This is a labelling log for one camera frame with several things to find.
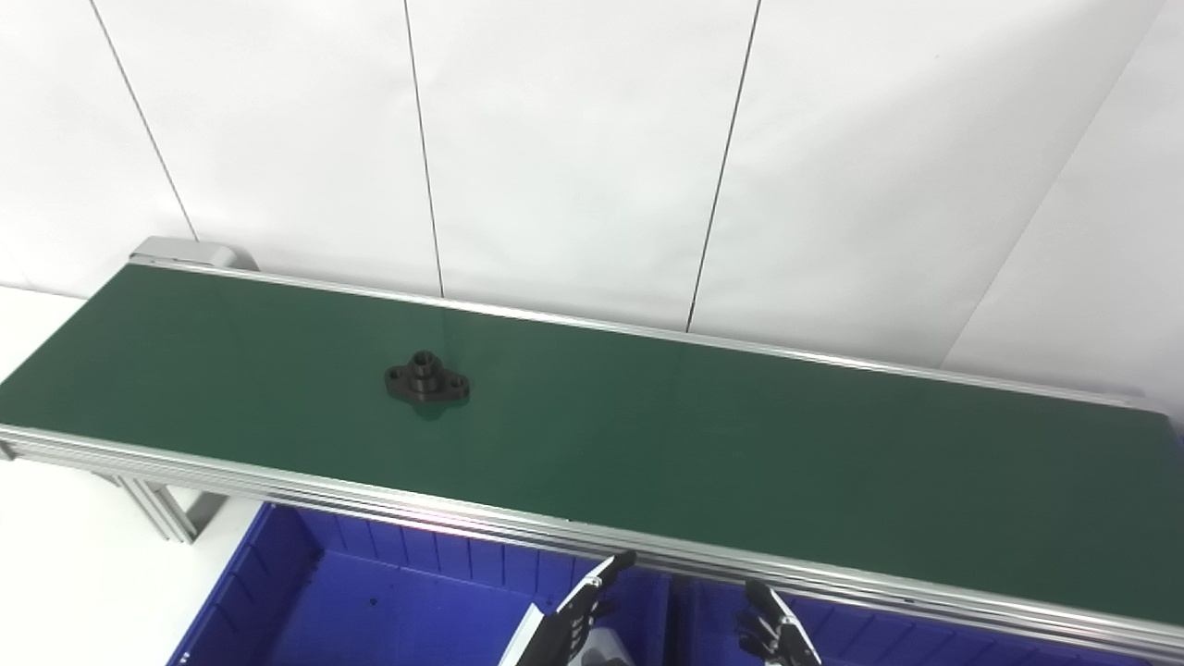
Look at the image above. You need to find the grey hexagonal nut part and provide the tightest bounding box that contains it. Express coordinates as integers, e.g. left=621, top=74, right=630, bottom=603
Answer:
left=578, top=627, right=639, bottom=666

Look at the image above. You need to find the aluminium conveyor leg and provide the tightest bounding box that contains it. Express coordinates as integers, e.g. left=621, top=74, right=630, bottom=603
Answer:
left=97, top=474, right=228, bottom=545

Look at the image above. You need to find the green conveyor belt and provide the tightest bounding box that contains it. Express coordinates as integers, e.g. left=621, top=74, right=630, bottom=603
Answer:
left=0, top=259, right=1184, bottom=662

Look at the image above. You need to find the black flange part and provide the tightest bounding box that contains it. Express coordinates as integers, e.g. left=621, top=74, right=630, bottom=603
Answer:
left=384, top=350, right=471, bottom=405

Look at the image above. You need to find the grey conveyor motor housing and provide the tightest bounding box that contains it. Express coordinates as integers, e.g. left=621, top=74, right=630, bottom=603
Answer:
left=129, top=236, right=260, bottom=273

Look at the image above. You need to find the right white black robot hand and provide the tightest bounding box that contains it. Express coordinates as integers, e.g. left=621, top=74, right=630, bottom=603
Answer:
left=735, top=580, right=822, bottom=666

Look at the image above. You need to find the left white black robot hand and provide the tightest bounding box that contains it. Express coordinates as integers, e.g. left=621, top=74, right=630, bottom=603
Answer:
left=499, top=550, right=639, bottom=666

